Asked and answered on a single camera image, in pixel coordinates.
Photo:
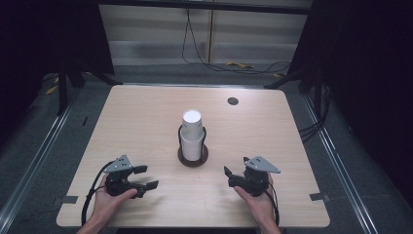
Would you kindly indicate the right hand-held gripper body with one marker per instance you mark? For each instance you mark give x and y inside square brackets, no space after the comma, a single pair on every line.
[259,165]

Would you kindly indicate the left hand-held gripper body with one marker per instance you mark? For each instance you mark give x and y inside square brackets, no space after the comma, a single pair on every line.
[118,165]

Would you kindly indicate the stack of white paper cups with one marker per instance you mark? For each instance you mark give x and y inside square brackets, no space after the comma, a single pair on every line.
[191,136]

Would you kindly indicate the person's right hand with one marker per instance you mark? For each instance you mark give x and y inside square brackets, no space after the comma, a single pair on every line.
[258,204]

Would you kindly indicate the person's left hand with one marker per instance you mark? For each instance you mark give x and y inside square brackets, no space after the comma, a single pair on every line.
[108,204]

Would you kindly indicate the grey tape piece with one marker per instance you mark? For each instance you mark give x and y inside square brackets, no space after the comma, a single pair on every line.
[319,196]
[66,199]

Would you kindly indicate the round dark table grommet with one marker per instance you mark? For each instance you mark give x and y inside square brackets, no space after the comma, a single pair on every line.
[232,101]

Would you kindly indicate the black metal stand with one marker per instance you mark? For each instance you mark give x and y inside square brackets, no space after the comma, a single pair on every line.
[62,94]
[292,78]

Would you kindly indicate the yellow tape strip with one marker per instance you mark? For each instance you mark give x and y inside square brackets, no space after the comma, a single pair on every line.
[51,89]
[278,75]
[239,64]

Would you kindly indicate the dark curtain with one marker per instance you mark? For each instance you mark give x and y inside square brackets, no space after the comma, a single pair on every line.
[39,42]
[370,81]

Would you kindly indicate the dark overhead bar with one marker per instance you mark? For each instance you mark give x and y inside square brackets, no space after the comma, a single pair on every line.
[201,6]

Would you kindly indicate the metal floor rail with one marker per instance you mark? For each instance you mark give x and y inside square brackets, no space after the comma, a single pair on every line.
[337,162]
[35,156]

